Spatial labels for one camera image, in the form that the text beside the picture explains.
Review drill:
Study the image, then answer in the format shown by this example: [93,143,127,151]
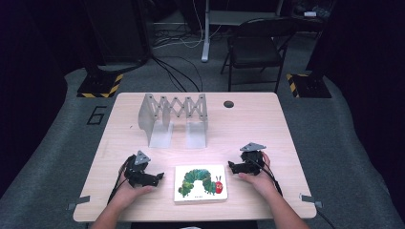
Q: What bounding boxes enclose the white floor cables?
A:
[152,0,224,50]

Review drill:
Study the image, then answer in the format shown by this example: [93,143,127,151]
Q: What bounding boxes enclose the grey table clamp bracket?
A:
[298,192,324,210]
[65,195,92,212]

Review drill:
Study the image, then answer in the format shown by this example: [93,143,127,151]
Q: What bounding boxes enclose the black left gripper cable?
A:
[107,155,137,205]

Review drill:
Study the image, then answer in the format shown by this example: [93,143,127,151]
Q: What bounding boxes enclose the person's dark clothing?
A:
[129,219,260,229]

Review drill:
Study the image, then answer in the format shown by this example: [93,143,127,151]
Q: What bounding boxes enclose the person's right hand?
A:
[238,152,279,198]

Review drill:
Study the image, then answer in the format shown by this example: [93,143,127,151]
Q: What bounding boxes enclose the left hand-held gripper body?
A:
[123,150,160,189]

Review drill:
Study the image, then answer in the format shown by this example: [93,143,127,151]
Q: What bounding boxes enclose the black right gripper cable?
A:
[246,156,336,229]

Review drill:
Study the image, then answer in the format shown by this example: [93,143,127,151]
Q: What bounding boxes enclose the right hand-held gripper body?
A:
[237,141,267,176]

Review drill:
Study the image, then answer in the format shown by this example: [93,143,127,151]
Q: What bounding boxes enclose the black folding chair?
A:
[220,16,301,94]

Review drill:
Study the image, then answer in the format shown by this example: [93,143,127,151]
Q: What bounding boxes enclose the white desk leg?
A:
[201,0,212,63]

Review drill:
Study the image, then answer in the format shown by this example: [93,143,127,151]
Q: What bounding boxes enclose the black striped stand base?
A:
[285,73,333,99]
[75,71,124,99]

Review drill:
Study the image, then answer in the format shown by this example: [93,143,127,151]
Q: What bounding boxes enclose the white caterpillar picture book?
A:
[173,163,229,204]

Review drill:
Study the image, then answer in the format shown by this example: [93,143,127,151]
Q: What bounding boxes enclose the black floor cables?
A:
[148,54,204,94]

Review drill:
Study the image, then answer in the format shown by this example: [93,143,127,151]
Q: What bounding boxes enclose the grey expandable bookend rack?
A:
[137,92,210,150]

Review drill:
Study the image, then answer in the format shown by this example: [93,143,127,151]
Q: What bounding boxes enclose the person's left hand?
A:
[109,171,155,210]

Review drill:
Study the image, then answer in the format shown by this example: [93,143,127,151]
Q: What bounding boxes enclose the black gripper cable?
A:
[107,155,137,205]
[246,156,336,229]

